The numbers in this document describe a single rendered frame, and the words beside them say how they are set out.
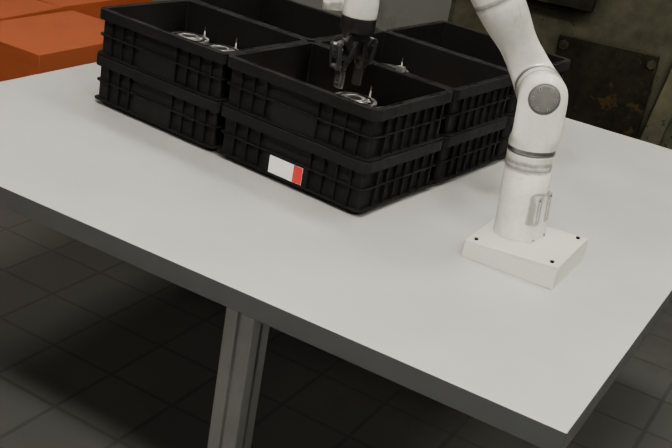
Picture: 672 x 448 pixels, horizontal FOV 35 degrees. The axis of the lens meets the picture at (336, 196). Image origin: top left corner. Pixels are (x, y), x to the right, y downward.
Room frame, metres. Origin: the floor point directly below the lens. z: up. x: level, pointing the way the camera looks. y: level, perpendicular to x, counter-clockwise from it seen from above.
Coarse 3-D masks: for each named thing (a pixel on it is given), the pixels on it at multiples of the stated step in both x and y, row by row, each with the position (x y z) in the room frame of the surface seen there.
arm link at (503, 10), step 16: (480, 0) 1.91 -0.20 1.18; (496, 0) 1.90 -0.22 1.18; (512, 0) 1.90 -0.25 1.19; (480, 16) 1.92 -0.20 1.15; (496, 16) 1.90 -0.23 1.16; (512, 16) 1.90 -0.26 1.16; (528, 16) 1.94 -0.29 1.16; (496, 32) 1.92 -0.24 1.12; (512, 32) 1.92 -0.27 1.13; (528, 32) 1.94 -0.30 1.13; (512, 48) 1.94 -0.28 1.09; (528, 48) 1.95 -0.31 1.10; (512, 64) 1.96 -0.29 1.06; (528, 64) 1.96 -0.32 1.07; (544, 64) 1.96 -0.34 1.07; (512, 80) 1.96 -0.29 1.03
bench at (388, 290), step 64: (0, 128) 2.10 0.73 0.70; (64, 128) 2.17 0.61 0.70; (128, 128) 2.24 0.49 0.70; (576, 128) 2.87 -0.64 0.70; (0, 192) 1.80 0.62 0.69; (64, 192) 1.83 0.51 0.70; (128, 192) 1.88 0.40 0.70; (192, 192) 1.93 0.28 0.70; (256, 192) 1.99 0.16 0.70; (448, 192) 2.18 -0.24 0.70; (576, 192) 2.33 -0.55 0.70; (640, 192) 2.41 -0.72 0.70; (128, 256) 1.66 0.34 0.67; (192, 256) 1.65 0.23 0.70; (256, 256) 1.69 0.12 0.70; (320, 256) 1.74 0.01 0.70; (384, 256) 1.79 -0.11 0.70; (448, 256) 1.84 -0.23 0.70; (640, 256) 2.01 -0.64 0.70; (256, 320) 1.60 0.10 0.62; (320, 320) 1.50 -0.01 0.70; (384, 320) 1.54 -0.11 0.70; (448, 320) 1.58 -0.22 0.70; (512, 320) 1.62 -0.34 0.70; (576, 320) 1.66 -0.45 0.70; (640, 320) 1.71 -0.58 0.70; (256, 384) 1.63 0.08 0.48; (448, 384) 1.38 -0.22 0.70; (512, 384) 1.40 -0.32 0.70; (576, 384) 1.44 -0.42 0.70
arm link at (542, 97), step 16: (528, 80) 1.89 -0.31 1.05; (544, 80) 1.88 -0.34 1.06; (560, 80) 1.89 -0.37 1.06; (528, 96) 1.88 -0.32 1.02; (544, 96) 1.88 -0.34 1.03; (560, 96) 1.88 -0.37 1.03; (528, 112) 1.88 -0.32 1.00; (544, 112) 1.88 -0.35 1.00; (560, 112) 1.88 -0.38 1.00; (512, 128) 1.90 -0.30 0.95; (528, 128) 1.88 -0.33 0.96; (544, 128) 1.88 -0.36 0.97; (560, 128) 1.89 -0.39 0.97; (512, 144) 1.90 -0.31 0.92; (528, 144) 1.88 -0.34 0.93; (544, 144) 1.88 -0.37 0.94
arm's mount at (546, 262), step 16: (480, 240) 1.86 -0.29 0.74; (496, 240) 1.87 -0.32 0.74; (544, 240) 1.90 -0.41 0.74; (560, 240) 1.91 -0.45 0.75; (576, 240) 1.92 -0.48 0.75; (464, 256) 1.85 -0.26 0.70; (480, 256) 1.83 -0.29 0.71; (496, 256) 1.82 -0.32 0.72; (512, 256) 1.81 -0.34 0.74; (528, 256) 1.81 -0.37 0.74; (544, 256) 1.81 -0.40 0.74; (560, 256) 1.82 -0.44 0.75; (576, 256) 1.88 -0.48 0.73; (512, 272) 1.80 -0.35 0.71; (528, 272) 1.79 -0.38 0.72; (544, 272) 1.78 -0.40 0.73; (560, 272) 1.79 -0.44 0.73
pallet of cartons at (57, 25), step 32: (0, 0) 4.11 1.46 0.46; (32, 0) 4.20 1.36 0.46; (64, 0) 4.30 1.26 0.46; (96, 0) 4.39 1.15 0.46; (128, 0) 4.55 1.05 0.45; (0, 32) 3.66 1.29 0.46; (32, 32) 3.73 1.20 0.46; (64, 32) 3.81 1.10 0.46; (96, 32) 3.88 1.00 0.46; (0, 64) 3.55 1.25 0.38; (32, 64) 3.48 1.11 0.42; (64, 64) 3.58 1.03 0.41
